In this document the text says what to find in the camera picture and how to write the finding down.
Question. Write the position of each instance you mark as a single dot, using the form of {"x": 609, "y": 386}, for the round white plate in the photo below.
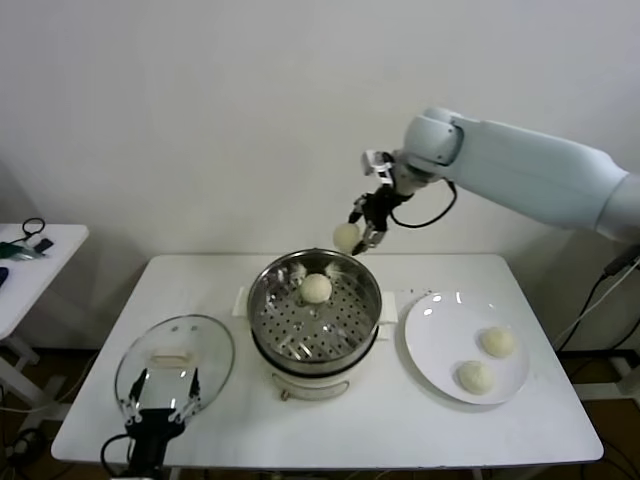
{"x": 440, "y": 340}

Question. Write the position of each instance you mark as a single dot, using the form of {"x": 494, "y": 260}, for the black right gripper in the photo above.
{"x": 382, "y": 210}

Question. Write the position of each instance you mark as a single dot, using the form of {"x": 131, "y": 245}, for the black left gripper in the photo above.
{"x": 152, "y": 430}

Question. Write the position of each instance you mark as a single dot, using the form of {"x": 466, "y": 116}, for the round glass pot lid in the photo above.
{"x": 210, "y": 345}

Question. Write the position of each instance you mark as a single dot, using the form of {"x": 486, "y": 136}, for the dark blue object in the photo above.
{"x": 3, "y": 277}

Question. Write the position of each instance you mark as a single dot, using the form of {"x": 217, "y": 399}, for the small black device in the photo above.
{"x": 44, "y": 245}

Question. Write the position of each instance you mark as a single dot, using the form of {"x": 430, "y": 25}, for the white side table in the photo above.
{"x": 55, "y": 270}

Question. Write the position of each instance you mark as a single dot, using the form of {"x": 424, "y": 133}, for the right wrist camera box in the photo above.
{"x": 375, "y": 162}

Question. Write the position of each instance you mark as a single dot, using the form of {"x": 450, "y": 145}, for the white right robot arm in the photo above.
{"x": 525, "y": 165}

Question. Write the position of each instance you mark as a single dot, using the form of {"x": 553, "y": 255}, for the stainless steel steamer basket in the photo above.
{"x": 280, "y": 315}

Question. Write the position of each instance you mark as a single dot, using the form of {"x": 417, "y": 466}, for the white electric cooker base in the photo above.
{"x": 310, "y": 387}

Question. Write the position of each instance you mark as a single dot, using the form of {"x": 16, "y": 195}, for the white steamed baozi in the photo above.
{"x": 475, "y": 376}
{"x": 315, "y": 288}
{"x": 497, "y": 342}
{"x": 346, "y": 236}

